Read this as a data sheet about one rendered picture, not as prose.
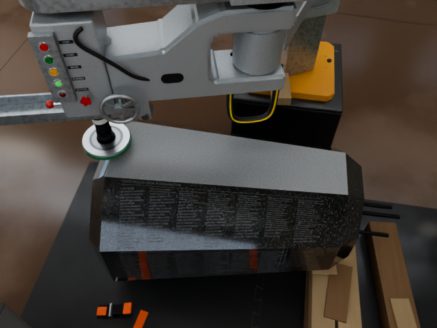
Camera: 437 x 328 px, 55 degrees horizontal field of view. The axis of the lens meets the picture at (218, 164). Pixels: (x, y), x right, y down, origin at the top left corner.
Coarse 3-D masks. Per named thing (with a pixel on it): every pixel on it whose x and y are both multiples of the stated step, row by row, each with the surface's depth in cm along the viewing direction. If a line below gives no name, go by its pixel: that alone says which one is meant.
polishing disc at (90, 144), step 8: (88, 128) 192; (112, 128) 192; (120, 128) 192; (88, 136) 189; (96, 136) 189; (120, 136) 189; (128, 136) 189; (88, 144) 186; (96, 144) 186; (112, 144) 186; (120, 144) 186; (88, 152) 183; (96, 152) 183; (104, 152) 183; (112, 152) 183
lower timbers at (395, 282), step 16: (368, 224) 252; (384, 224) 250; (368, 240) 251; (384, 240) 243; (384, 256) 237; (400, 256) 237; (384, 272) 231; (400, 272) 231; (384, 288) 226; (400, 288) 226; (304, 304) 230; (384, 304) 221; (304, 320) 222; (384, 320) 220; (416, 320) 215
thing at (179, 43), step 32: (128, 32) 152; (160, 32) 149; (192, 32) 139; (224, 32) 141; (128, 64) 146; (160, 64) 148; (192, 64) 150; (224, 64) 164; (160, 96) 160; (192, 96) 162
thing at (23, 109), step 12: (0, 96) 169; (12, 96) 169; (24, 96) 170; (36, 96) 171; (48, 96) 172; (0, 108) 171; (12, 108) 171; (24, 108) 171; (36, 108) 172; (48, 108) 172; (60, 108) 172; (132, 108) 168; (0, 120) 164; (12, 120) 165; (24, 120) 166; (36, 120) 166; (48, 120) 167; (60, 120) 168
